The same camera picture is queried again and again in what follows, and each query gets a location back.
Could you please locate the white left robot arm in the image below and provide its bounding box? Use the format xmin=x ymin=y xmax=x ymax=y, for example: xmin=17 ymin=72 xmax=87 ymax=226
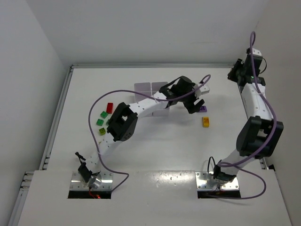
xmin=76 ymin=75 xmax=211 ymax=184

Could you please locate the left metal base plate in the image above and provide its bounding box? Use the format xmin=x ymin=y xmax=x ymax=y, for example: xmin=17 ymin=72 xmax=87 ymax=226
xmin=70 ymin=171 xmax=113 ymax=192

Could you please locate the white divided storage box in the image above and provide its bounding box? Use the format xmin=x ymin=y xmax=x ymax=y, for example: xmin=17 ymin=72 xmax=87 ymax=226
xmin=134 ymin=81 xmax=169 ymax=117

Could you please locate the metal base plate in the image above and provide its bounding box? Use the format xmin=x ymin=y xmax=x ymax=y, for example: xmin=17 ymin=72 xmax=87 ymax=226
xmin=195 ymin=171 xmax=239 ymax=192
xmin=70 ymin=171 xmax=113 ymax=192

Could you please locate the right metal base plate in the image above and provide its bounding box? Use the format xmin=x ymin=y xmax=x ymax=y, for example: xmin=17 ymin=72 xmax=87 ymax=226
xmin=195 ymin=171 xmax=239 ymax=192

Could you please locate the yellow lego brick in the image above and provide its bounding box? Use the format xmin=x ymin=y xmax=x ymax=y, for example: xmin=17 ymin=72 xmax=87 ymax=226
xmin=202 ymin=117 xmax=210 ymax=128

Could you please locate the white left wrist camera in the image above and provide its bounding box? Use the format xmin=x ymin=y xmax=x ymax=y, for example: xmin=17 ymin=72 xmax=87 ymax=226
xmin=194 ymin=84 xmax=210 ymax=98

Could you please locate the red lego brick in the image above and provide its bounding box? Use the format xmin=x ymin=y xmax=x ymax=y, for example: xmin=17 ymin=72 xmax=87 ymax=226
xmin=106 ymin=102 xmax=113 ymax=114

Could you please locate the small green lego brick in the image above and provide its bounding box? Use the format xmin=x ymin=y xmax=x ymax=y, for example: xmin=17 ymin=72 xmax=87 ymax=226
xmin=100 ymin=111 xmax=108 ymax=119

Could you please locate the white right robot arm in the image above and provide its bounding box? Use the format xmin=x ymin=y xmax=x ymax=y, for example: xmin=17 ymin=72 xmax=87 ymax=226
xmin=213 ymin=50 xmax=284 ymax=184

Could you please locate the purple lego brick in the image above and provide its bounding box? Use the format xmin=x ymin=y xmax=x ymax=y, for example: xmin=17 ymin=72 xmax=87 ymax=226
xmin=199 ymin=106 xmax=207 ymax=112

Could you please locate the yellow-green lego brick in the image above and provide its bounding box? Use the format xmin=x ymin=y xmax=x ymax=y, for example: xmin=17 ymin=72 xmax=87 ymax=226
xmin=99 ymin=128 xmax=106 ymax=136

